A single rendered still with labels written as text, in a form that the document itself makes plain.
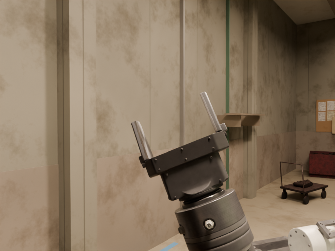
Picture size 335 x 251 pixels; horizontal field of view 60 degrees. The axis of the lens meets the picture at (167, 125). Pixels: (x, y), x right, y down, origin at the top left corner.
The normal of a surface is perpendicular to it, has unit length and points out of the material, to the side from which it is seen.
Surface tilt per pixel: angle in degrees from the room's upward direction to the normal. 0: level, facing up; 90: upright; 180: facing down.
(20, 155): 90
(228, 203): 70
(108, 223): 90
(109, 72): 90
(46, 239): 90
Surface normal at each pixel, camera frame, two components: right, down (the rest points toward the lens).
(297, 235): -0.93, 0.00
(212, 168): -0.18, -0.11
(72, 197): 0.80, 0.01
